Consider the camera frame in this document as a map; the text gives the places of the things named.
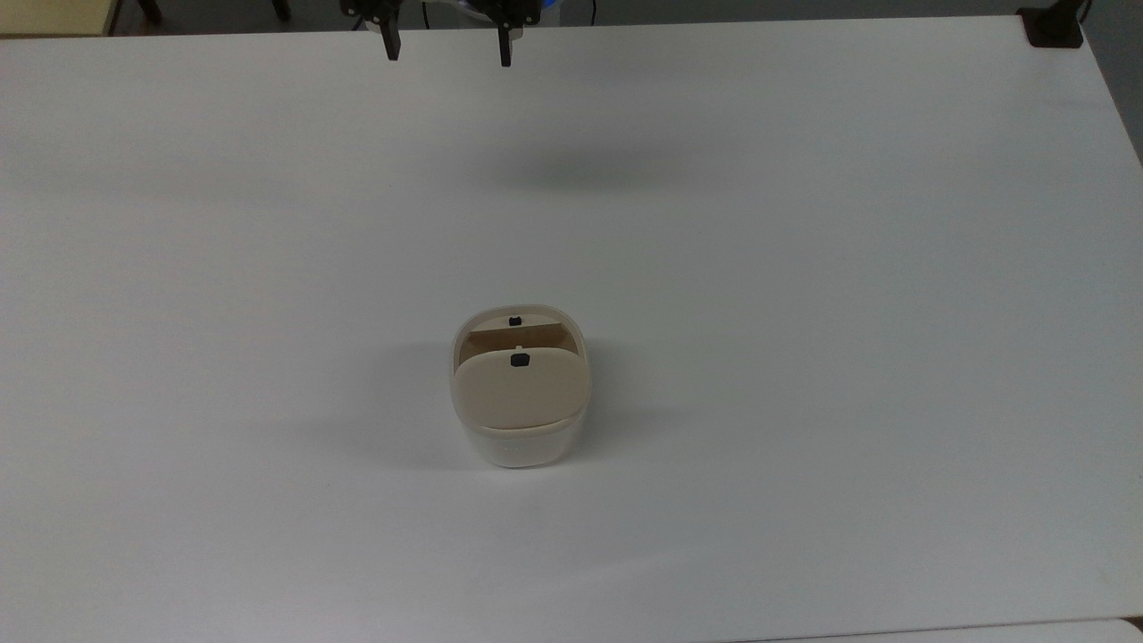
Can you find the white trash bin body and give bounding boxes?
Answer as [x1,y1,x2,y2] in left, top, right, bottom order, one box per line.
[449,304,592,469]

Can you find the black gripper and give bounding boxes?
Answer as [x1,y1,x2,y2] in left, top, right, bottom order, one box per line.
[339,0,542,69]

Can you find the light wooden furniture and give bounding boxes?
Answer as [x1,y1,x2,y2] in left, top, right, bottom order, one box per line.
[0,0,123,38]

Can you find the beige trash bin lid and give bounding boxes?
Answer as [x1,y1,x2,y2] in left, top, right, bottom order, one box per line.
[453,346,592,430]

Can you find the black table clamp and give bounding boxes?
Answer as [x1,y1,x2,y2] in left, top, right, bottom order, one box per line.
[1017,0,1092,49]

